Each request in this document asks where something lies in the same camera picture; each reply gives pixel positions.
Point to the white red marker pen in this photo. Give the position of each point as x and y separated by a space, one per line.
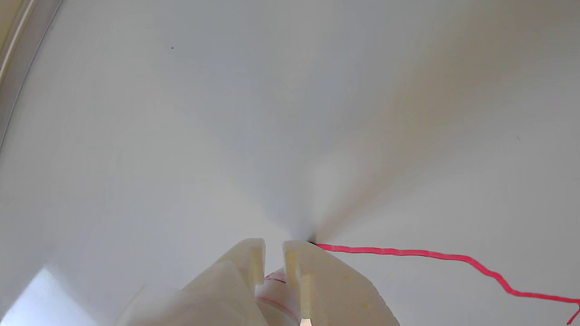
277 301

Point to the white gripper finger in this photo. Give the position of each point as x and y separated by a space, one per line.
213 290
331 290

